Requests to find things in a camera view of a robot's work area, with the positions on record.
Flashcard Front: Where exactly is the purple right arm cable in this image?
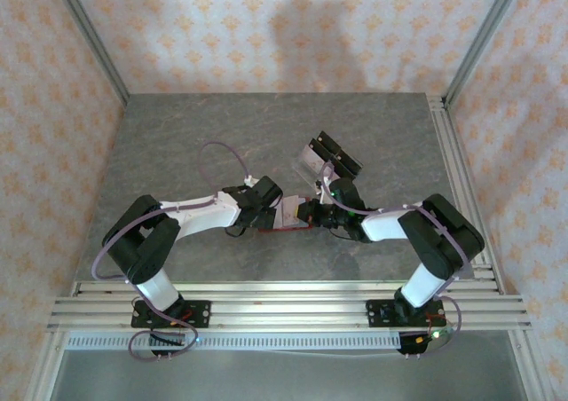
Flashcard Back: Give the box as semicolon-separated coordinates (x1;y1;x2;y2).
321;161;474;360

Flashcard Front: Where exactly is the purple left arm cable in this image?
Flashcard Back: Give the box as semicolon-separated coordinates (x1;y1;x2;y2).
91;141;252;361

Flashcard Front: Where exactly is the aluminium frame leg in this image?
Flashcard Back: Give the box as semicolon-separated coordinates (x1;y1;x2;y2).
508;329;547;401
24;329;67;401

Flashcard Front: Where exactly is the aluminium frame post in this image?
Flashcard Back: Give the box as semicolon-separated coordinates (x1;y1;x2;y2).
47;0;130;107
442;0;528;106

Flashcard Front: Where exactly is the aluminium side rail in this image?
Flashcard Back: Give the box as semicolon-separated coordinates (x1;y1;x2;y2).
427;92;507;294

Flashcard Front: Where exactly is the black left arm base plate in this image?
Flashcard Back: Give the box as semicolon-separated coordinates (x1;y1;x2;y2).
130;300;211;329

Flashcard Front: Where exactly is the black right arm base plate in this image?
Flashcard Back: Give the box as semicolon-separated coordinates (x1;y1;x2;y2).
366;298;446;328

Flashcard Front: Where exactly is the black card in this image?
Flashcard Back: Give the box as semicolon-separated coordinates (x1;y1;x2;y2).
333;154;359;178
318;130;342;150
339;147;365;169
310;138;336;159

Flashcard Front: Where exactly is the wide aluminium base beam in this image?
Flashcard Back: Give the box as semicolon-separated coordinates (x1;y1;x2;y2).
46;295;533;332

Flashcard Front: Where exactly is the narrow aluminium table-edge rail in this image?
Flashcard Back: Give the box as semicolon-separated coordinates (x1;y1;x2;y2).
70;279;505;296

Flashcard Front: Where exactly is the red card holder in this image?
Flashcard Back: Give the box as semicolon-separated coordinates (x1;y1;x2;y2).
258;194;314;235

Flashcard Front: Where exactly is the white VIP card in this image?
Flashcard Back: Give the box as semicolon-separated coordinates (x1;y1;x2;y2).
302;145;328;168
281;196;308;229
297;152;324;175

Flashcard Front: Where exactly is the small black controller board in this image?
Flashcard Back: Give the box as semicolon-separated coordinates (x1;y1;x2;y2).
396;327;456;358
148;329;199;358

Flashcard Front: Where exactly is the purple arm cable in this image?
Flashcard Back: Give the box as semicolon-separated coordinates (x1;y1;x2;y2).
321;161;474;360
91;141;252;361

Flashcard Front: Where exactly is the white slotted cable duct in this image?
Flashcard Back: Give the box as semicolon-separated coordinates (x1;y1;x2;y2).
66;334;403;351

